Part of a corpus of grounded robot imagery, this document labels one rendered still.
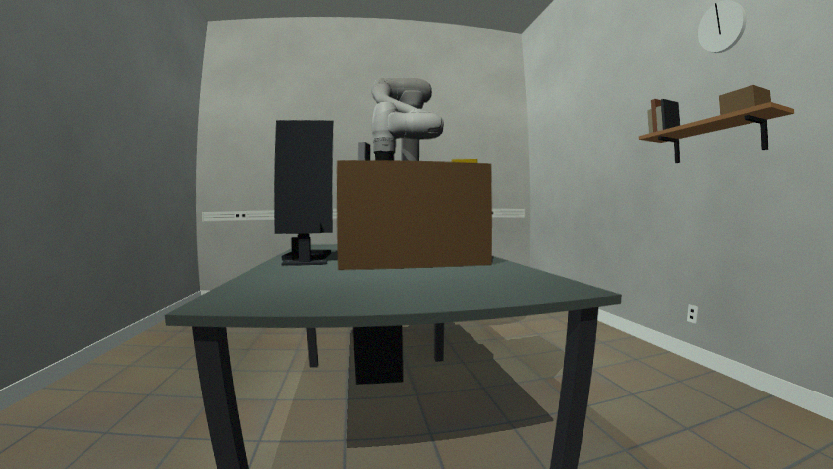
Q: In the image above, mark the brown wooden chest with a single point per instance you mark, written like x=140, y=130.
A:
x=413, y=214

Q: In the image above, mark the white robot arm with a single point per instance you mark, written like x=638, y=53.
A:
x=388, y=124

